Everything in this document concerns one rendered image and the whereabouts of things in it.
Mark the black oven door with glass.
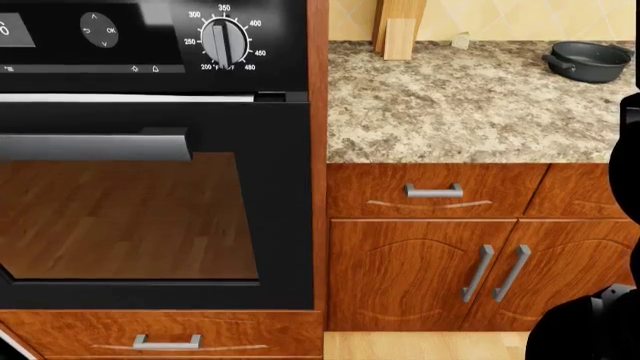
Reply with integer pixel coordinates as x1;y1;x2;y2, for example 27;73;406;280
0;91;316;312

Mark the wooden cabinet door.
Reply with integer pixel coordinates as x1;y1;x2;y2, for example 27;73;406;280
328;218;519;333
458;218;640;333

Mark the wide wooden counter drawer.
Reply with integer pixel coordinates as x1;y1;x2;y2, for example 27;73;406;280
326;162;552;219

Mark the small light wooden cutting board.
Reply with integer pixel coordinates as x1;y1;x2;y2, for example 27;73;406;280
382;18;418;62

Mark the wooden drawer under oven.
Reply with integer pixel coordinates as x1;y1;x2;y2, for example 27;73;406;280
0;309;325;359

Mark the grey temperature dial knob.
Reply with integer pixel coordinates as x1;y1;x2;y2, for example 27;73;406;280
200;19;250;71

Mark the large wooden cutting board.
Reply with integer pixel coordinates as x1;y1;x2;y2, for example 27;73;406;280
371;0;427;54

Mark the black oven control panel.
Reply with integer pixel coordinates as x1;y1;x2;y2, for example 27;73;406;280
0;0;309;96

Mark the narrow wooden counter drawer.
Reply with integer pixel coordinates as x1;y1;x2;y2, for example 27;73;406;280
523;162;632;219

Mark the round black navigation button pad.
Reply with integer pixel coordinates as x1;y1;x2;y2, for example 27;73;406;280
79;11;121;50

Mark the black cooking pot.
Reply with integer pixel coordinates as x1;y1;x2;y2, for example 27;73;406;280
541;40;637;85

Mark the grey oven display screen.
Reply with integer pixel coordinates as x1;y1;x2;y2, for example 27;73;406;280
0;12;37;49

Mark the white and black appliance corner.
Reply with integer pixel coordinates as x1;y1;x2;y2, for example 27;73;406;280
0;324;43;360

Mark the wooden oven cabinet frame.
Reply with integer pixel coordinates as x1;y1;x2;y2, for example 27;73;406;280
305;0;331;335

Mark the grey drawer handle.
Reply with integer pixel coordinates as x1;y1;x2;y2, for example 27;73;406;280
131;333;203;351
403;182;465;199

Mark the grey cabinet door handle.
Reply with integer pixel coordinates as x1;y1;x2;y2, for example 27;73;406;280
491;243;532;303
460;243;496;303

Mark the grey oven door handle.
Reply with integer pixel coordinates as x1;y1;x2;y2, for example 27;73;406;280
0;126;194;163

